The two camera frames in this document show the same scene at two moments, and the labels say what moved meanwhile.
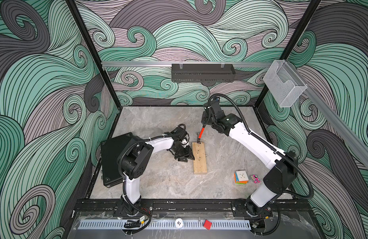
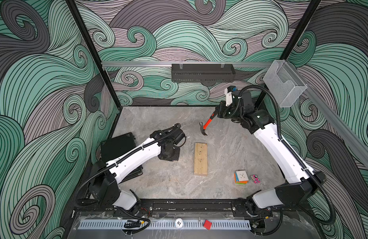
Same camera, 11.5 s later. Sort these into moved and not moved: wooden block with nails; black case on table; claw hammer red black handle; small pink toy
Moved: claw hammer red black handle
Not moved: small pink toy; wooden block with nails; black case on table
